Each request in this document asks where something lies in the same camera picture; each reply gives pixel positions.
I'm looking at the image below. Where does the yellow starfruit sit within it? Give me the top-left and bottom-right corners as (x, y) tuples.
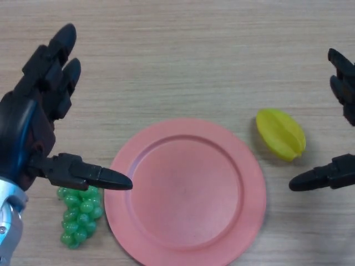
(255, 108), (307, 163)

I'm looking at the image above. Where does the pink round plate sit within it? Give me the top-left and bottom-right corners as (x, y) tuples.
(104, 118), (267, 266)

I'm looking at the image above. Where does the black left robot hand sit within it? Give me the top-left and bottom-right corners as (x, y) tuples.
(0, 23), (133, 192)

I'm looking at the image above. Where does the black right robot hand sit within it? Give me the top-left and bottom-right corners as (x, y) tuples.
(288, 48), (355, 192)

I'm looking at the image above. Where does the green grape bunch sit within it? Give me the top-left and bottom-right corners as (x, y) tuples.
(57, 186), (105, 249)

